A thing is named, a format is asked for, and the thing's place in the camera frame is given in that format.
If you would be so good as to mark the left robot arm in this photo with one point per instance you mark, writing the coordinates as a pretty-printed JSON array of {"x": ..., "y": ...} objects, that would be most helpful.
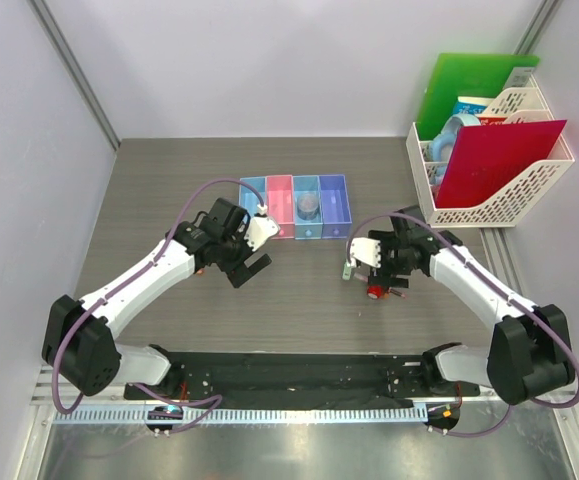
[{"x": 81, "y": 336}]

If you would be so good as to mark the dark red pen refill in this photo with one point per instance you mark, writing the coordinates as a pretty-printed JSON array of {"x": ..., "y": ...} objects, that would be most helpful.
[{"x": 397, "y": 293}]

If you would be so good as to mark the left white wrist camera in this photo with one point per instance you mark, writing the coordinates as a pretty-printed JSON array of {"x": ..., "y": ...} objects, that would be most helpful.
[{"x": 259, "y": 231}]

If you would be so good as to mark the magenta folder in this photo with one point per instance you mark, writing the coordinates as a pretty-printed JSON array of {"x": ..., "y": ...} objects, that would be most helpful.
[{"x": 486, "y": 158}]

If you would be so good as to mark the blue tape roll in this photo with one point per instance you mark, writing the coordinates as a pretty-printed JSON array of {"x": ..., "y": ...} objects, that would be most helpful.
[{"x": 441, "y": 147}]

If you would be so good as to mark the green folder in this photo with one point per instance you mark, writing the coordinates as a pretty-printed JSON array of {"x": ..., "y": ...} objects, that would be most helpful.
[{"x": 464, "y": 74}]

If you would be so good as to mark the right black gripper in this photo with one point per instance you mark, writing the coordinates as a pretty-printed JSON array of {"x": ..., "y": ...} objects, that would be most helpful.
[{"x": 382, "y": 276}]

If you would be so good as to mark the green correction tape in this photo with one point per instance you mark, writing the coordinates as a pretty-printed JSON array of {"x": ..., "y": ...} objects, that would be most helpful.
[{"x": 347, "y": 271}]

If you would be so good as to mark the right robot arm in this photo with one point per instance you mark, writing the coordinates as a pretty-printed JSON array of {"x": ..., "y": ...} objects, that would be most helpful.
[{"x": 530, "y": 352}]

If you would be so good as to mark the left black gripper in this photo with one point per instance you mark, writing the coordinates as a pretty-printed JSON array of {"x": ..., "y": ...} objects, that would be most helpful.
[{"x": 239, "y": 275}]

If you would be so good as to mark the light blue drawer box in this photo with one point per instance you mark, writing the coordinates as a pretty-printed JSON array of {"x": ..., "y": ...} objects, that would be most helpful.
[{"x": 247, "y": 198}]

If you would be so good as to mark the clear paper clip jar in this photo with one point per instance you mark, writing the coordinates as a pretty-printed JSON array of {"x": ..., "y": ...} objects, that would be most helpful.
[{"x": 308, "y": 205}]

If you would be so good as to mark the slotted cable duct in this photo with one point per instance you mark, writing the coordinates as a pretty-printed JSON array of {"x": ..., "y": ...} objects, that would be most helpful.
[{"x": 145, "y": 413}]

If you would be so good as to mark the red white book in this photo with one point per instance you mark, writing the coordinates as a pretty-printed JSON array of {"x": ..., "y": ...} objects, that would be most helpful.
[{"x": 491, "y": 120}]

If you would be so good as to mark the blue white book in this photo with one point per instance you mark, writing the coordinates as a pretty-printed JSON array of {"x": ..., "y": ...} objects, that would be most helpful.
[{"x": 472, "y": 105}]

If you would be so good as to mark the pink drawer box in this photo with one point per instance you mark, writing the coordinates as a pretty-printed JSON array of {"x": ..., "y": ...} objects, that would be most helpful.
[{"x": 280, "y": 203}]

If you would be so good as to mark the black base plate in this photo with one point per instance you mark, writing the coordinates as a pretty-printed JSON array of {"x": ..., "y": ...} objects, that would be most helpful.
[{"x": 318, "y": 377}]

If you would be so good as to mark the red ink bottle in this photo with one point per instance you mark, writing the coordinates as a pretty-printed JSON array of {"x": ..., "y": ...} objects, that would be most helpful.
[{"x": 375, "y": 292}]

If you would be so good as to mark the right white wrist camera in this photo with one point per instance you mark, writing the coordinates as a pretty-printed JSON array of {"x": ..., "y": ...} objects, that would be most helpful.
[{"x": 363, "y": 250}]

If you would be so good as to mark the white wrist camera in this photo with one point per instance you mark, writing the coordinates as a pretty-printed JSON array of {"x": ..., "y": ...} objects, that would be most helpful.
[
  {"x": 259, "y": 231},
  {"x": 363, "y": 250}
]

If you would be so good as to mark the white file organizer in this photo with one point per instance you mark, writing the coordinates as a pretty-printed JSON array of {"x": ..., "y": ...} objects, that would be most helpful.
[{"x": 512, "y": 202}]

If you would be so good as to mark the purple drawer box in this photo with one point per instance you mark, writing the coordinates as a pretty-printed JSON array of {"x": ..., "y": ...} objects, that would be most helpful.
[{"x": 335, "y": 208}]

